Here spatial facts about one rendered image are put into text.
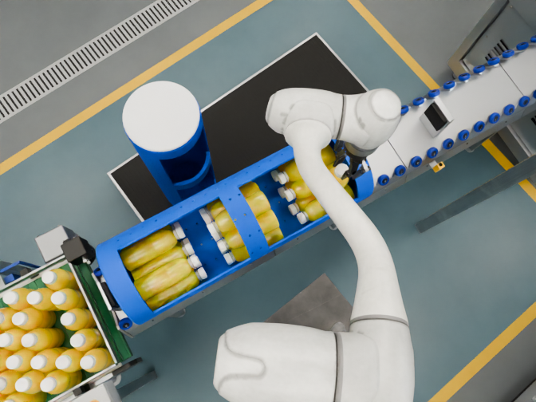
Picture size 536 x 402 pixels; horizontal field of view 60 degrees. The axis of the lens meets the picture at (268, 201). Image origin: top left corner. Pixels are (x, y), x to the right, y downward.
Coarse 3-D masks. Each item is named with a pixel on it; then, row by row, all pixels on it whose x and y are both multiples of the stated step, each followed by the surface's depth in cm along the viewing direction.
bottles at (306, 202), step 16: (272, 176) 164; (288, 192) 158; (304, 192) 157; (352, 192) 158; (208, 208) 156; (304, 208) 162; (320, 208) 156; (176, 224) 155; (272, 240) 153; (160, 256) 149; (176, 256) 149; (224, 256) 152; (240, 256) 151; (144, 272) 147; (192, 272) 150; (176, 288) 147; (192, 288) 149; (160, 304) 146
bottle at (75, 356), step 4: (64, 352) 143; (68, 352) 143; (72, 352) 143; (76, 352) 145; (80, 352) 147; (84, 352) 150; (60, 356) 142; (68, 356) 141; (72, 356) 142; (76, 356) 143; (80, 356) 145; (72, 360) 142; (76, 360) 143; (80, 360) 144; (72, 364) 141; (76, 364) 143; (80, 364) 145; (64, 368) 140; (68, 368) 141; (72, 368) 142; (76, 368) 144; (80, 368) 148
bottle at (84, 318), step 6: (66, 312) 146; (72, 312) 145; (78, 312) 146; (84, 312) 149; (90, 312) 155; (78, 318) 145; (84, 318) 147; (90, 318) 153; (72, 324) 143; (78, 324) 145; (84, 324) 148; (90, 324) 154; (96, 324) 160
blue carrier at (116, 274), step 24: (264, 168) 146; (216, 192) 144; (240, 192) 142; (264, 192) 168; (360, 192) 150; (168, 216) 142; (192, 216) 161; (240, 216) 139; (288, 216) 167; (120, 240) 140; (192, 240) 164; (264, 240) 143; (288, 240) 150; (120, 264) 134; (216, 264) 160; (240, 264) 146; (120, 288) 133; (144, 312) 138
